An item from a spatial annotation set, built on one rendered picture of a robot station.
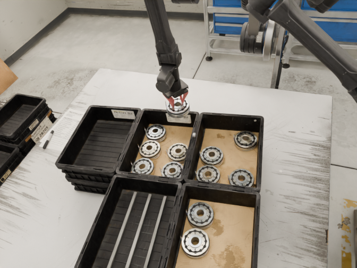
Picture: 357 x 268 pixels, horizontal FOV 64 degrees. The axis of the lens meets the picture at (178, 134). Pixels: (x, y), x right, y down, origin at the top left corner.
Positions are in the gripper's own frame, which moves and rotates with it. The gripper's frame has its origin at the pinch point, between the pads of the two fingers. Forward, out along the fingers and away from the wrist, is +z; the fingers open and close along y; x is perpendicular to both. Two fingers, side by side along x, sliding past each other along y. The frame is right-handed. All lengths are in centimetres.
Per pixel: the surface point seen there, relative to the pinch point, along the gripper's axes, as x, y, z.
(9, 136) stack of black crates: 95, -85, 46
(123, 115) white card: 28.5, -18.9, 17.4
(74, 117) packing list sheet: 68, -41, 35
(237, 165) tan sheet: -29.5, 9.8, 22.7
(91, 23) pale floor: 339, 44, 106
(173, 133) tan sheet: 4.8, -2.7, 22.6
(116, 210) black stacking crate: -16, -45, 23
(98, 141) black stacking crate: 25.6, -36.4, 22.6
